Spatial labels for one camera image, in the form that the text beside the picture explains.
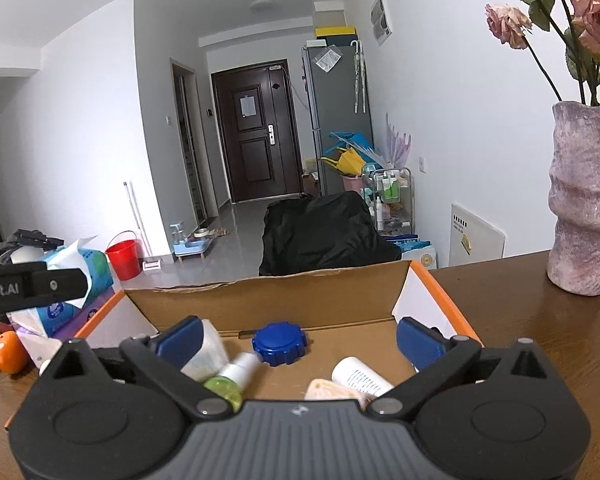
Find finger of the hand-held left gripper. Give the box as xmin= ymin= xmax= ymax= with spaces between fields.
xmin=21 ymin=266 xmax=92 ymax=308

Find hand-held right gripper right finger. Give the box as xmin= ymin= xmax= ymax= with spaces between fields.
xmin=367 ymin=316 xmax=556 ymax=418

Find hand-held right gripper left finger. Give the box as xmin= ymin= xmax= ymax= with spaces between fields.
xmin=45 ymin=316 xmax=236 ymax=418

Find clear white-capped pill bottle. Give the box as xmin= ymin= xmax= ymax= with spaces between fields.
xmin=180 ymin=319 xmax=231 ymax=383

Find green spray bottle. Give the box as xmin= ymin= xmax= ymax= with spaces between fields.
xmin=202 ymin=351 xmax=262 ymax=409

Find white tube bottle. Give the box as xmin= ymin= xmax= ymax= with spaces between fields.
xmin=331 ymin=356 xmax=396 ymax=401

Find blue bottle cap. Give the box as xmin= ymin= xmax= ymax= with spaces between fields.
xmin=251 ymin=322 xmax=308 ymax=367

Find small white and yellow case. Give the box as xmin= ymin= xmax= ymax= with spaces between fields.
xmin=304 ymin=377 xmax=368 ymax=409

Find red cardboard box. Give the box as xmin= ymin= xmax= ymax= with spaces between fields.
xmin=2 ymin=260 xmax=483 ymax=431

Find blue tissue pack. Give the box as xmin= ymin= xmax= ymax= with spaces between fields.
xmin=7 ymin=234 xmax=116 ymax=338

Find purple tissue pack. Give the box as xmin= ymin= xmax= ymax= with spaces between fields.
xmin=17 ymin=287 xmax=118 ymax=361

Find black folded item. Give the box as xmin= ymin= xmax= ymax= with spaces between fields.
xmin=0 ymin=229 xmax=63 ymax=251

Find orange fruit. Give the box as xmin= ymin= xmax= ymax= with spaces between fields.
xmin=0 ymin=331 xmax=31 ymax=375

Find red bucket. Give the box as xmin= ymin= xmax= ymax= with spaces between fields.
xmin=105 ymin=230 xmax=142 ymax=281

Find blue and white packs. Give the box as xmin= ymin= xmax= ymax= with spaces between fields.
xmin=385 ymin=232 xmax=437 ymax=268

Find blue pet feeder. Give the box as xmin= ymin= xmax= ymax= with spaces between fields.
xmin=170 ymin=220 xmax=216 ymax=261

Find white mop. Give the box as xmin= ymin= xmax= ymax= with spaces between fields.
xmin=123 ymin=181 xmax=163 ymax=271

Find white board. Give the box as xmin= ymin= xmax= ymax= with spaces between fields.
xmin=450 ymin=203 xmax=507 ymax=268

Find black covered chair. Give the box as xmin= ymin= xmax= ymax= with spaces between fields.
xmin=258 ymin=192 xmax=402 ymax=277

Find metal trolley rack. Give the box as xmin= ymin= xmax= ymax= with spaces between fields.
xmin=362 ymin=166 xmax=415 ymax=233

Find blue and yellow umbrellas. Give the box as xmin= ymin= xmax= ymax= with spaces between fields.
xmin=320 ymin=131 xmax=381 ymax=176

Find purple feather decoration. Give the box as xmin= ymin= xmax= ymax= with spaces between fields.
xmin=384 ymin=112 xmax=413 ymax=168

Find dark brown entrance door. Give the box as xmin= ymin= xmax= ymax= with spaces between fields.
xmin=211 ymin=59 xmax=303 ymax=204

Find mottled pink ceramic vase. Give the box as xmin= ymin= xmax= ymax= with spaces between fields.
xmin=546 ymin=101 xmax=600 ymax=297

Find grey refrigerator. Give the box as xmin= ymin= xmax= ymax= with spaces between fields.
xmin=301 ymin=42 xmax=374 ymax=196

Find clear folded umbrella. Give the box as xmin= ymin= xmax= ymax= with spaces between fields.
xmin=351 ymin=40 xmax=368 ymax=113

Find dried pink roses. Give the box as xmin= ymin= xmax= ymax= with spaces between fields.
xmin=484 ymin=0 xmax=600 ymax=108

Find wall fuse panel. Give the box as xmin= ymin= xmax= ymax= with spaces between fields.
xmin=369 ymin=0 xmax=393 ymax=47

